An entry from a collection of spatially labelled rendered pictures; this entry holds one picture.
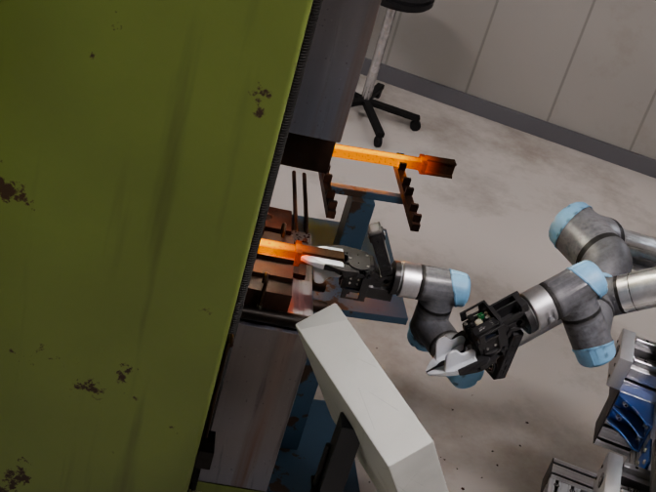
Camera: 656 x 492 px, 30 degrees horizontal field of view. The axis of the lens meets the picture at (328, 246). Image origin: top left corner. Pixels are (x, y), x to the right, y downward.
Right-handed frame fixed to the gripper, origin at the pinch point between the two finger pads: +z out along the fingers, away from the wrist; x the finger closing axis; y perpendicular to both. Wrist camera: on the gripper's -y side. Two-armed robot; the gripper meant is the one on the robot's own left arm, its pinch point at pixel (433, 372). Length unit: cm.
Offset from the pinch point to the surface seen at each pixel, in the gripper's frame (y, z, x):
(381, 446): 22.3, 18.5, 23.9
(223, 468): -39, 42, -33
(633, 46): -175, -199, -232
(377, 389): 22.3, 14.1, 14.2
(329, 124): 36.4, -3.0, -31.5
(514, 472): -143, -34, -57
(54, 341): 28, 57, -23
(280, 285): -1.8, 14.5, -38.2
